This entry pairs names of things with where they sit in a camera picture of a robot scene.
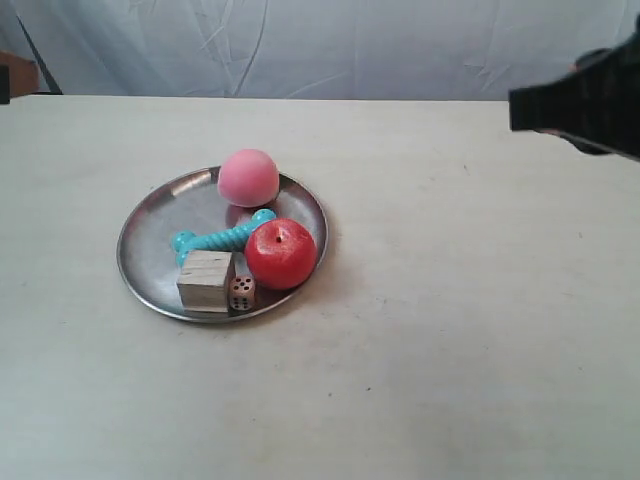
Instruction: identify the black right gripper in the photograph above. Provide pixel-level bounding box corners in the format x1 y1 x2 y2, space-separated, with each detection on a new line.
508 25 639 161

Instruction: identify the small wooden die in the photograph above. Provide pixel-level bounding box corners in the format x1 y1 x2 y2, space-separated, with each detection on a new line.
228 276 256 312

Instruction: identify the dark brown object at left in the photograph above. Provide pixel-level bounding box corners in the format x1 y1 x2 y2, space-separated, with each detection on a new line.
0 51 39 105

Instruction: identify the pale blue backdrop curtain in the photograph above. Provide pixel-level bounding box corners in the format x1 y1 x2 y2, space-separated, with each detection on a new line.
1 1 639 100

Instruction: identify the round silver metal plate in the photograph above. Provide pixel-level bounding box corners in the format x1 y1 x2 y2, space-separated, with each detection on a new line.
116 166 303 324

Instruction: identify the red toy apple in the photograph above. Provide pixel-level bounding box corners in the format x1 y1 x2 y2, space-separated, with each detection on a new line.
244 218 317 290

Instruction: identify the pink peach ball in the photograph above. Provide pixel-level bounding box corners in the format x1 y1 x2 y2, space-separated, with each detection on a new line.
217 149 280 208

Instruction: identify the teal rubber bone toy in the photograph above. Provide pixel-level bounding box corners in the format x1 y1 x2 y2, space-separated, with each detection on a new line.
171 209 276 267

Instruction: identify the light wooden cube block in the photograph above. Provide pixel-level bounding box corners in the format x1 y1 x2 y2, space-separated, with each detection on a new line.
176 250 234 314

